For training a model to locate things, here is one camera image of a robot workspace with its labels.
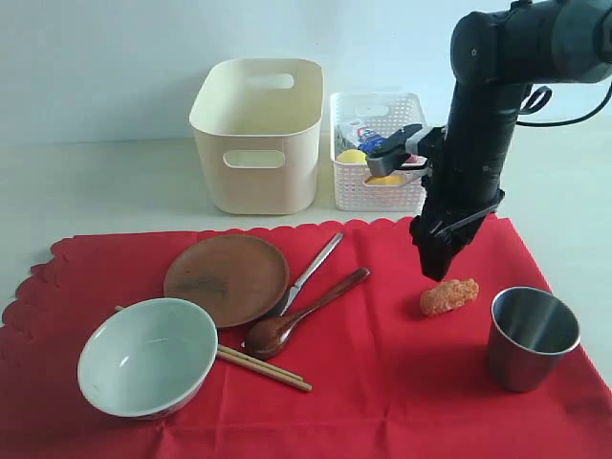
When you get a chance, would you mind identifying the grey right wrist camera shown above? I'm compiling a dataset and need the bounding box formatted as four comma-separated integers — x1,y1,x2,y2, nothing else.
366,123,446,178

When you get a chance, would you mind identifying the cream plastic bin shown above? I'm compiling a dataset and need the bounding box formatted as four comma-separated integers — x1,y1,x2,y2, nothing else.
188,58,324,215

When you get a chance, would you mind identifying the stainless steel cup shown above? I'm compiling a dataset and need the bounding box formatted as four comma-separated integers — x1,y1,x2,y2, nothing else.
487,286,580,393

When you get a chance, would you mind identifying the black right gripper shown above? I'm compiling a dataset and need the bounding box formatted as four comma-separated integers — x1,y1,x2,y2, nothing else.
409,120,515,282

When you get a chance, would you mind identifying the yellow cheese wedge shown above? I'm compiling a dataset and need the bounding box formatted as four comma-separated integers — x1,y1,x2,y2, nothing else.
365,175,404,186

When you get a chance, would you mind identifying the white ceramic bowl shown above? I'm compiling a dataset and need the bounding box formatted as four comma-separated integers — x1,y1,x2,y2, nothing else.
77,297,218,419

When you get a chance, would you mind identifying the yellow lemon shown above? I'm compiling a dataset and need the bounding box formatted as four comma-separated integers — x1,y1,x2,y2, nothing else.
336,149,366,164

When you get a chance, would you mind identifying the blue white milk carton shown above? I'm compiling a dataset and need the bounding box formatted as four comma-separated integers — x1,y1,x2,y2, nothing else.
337,119,386,154

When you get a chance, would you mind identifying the wooden chopstick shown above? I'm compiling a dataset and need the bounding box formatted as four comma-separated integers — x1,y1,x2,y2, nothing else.
217,351,312,392
114,305,307,383

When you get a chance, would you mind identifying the fried chicken nugget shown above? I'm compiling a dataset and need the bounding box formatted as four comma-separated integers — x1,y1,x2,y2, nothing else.
420,278,479,317

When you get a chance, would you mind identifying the dark wooden spoon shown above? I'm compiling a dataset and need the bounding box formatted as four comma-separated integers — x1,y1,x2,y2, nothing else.
245,268,370,361

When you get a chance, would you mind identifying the steel table knife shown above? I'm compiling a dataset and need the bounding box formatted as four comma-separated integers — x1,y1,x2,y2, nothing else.
279,232,345,317

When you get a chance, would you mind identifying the white perforated plastic basket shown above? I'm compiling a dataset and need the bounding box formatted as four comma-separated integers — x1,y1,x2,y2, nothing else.
330,92,426,214

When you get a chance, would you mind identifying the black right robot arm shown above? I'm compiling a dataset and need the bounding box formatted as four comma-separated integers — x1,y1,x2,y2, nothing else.
406,1,611,281

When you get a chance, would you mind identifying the brown round plate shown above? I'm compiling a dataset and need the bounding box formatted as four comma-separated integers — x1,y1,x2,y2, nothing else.
164,234,290,329

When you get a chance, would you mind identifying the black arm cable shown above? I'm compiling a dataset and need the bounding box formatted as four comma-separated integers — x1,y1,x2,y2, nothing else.
515,80,612,127

